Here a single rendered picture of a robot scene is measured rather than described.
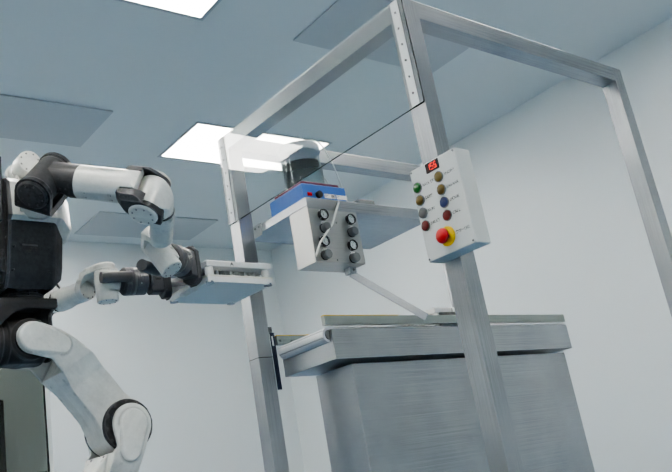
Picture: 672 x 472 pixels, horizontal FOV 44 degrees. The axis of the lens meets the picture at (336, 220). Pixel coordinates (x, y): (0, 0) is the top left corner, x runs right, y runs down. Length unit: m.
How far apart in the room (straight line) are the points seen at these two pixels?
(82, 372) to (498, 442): 1.10
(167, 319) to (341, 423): 5.51
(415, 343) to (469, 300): 0.83
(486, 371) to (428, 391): 0.90
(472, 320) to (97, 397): 1.02
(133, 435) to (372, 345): 0.90
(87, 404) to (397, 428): 1.07
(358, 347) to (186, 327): 5.63
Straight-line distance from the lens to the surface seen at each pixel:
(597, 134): 6.29
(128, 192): 2.17
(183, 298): 2.73
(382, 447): 2.85
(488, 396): 2.17
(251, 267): 2.67
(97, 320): 7.98
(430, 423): 3.03
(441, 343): 3.09
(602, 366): 6.20
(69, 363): 2.35
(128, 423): 2.36
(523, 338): 3.46
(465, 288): 2.20
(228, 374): 8.47
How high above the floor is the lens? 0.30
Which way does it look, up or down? 18 degrees up
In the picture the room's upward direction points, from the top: 10 degrees counter-clockwise
